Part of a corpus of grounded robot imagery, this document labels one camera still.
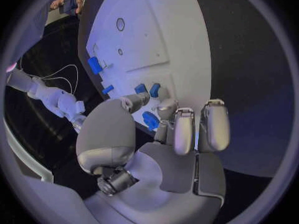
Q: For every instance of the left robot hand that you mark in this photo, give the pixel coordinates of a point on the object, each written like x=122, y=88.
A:
x=177, y=171

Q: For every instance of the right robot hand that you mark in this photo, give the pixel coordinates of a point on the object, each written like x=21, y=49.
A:
x=78, y=122

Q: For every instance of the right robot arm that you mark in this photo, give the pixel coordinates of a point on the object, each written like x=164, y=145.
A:
x=46, y=93

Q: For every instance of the white task board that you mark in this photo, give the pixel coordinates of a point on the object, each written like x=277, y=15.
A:
x=144, y=31

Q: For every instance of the small blue peg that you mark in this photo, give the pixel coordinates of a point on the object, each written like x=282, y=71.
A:
x=108, y=89

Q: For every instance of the blue gear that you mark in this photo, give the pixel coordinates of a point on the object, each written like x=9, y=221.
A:
x=150, y=120

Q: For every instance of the blue block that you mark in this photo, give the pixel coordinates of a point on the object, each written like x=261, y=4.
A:
x=94, y=65

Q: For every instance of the blue plug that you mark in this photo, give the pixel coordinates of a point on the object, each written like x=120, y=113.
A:
x=154, y=90
x=140, y=88

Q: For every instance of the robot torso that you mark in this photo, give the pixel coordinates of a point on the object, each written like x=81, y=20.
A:
x=30, y=33

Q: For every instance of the person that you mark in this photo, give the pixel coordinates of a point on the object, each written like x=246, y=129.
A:
x=80, y=4

